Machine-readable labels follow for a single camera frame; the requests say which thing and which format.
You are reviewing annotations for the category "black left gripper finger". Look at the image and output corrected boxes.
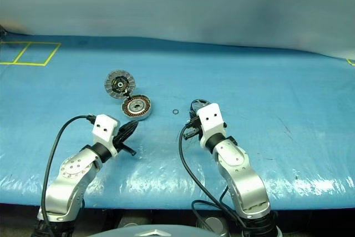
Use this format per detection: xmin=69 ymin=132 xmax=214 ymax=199
xmin=118 ymin=121 xmax=139 ymax=135
xmin=120 ymin=122 xmax=139 ymax=144

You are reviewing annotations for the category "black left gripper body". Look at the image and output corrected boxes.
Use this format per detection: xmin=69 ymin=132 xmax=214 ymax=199
xmin=111 ymin=128 xmax=137 ymax=157

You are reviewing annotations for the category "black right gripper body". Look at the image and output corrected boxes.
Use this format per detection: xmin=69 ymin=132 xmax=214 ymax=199
xmin=182 ymin=111 xmax=204 ymax=141

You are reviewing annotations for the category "motor stator with copper windings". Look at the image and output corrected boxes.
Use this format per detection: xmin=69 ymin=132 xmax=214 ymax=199
xmin=120 ymin=95 xmax=153 ymax=122

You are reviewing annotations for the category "silver motor rotor cap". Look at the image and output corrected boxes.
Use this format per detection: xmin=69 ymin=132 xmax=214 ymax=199
xmin=104 ymin=69 xmax=136 ymax=99

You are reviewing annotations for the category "blue table cover sheet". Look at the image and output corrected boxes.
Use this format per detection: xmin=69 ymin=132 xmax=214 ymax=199
xmin=0 ymin=33 xmax=355 ymax=210

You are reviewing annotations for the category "grey robot torso with chevron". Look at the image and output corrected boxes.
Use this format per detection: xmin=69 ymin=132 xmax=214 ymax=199
xmin=93 ymin=222 xmax=206 ymax=237

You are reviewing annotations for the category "dark round silver-topped shape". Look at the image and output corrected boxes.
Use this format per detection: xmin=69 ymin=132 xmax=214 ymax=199
xmin=195 ymin=214 xmax=230 ymax=236

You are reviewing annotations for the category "yellow tape double square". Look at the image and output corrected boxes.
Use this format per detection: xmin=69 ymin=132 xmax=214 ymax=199
xmin=0 ymin=42 xmax=62 ymax=67

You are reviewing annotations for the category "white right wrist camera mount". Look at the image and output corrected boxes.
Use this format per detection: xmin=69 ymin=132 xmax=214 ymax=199
xmin=196 ymin=103 xmax=227 ymax=149

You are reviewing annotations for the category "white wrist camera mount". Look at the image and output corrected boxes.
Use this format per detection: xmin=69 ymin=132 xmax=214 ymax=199
xmin=92 ymin=114 xmax=121 ymax=157
xmin=196 ymin=103 xmax=227 ymax=149

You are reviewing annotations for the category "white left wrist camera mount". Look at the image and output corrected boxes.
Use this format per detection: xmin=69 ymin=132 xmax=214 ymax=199
xmin=92 ymin=114 xmax=121 ymax=157

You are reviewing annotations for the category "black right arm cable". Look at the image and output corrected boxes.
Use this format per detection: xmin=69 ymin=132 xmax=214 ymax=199
xmin=178 ymin=124 xmax=252 ymax=237

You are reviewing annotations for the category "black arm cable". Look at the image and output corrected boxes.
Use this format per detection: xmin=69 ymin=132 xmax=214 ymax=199
xmin=178 ymin=124 xmax=252 ymax=237
xmin=40 ymin=114 xmax=97 ymax=237

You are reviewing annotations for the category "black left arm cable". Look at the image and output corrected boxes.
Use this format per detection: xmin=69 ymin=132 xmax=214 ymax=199
xmin=40 ymin=114 xmax=97 ymax=237

